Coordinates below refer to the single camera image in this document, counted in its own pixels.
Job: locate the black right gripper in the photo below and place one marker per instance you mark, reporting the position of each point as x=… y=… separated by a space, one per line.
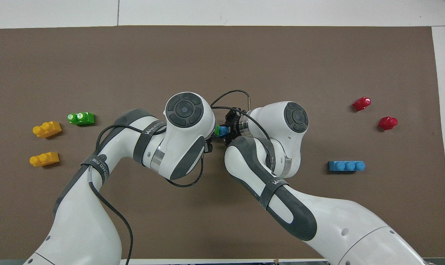
x=235 y=125

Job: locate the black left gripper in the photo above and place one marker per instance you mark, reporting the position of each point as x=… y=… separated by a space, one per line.
x=208 y=144

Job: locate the blue three-stud block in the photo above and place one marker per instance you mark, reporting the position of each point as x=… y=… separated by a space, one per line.
x=223 y=131
x=346 y=166

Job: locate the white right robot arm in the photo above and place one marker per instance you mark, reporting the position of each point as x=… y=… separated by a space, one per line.
x=336 y=221

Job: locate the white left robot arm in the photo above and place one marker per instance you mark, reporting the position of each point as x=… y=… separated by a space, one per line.
x=82 y=221

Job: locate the green block with printed studs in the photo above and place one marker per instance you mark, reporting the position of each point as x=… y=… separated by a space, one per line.
x=81 y=118

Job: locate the red single-stud block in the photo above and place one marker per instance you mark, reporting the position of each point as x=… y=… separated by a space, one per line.
x=361 y=103
x=387 y=123

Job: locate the yellow two-stud block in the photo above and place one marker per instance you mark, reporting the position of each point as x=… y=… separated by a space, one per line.
x=46 y=129
x=43 y=159

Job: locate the brown paper table mat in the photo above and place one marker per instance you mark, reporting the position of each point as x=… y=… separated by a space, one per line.
x=222 y=55

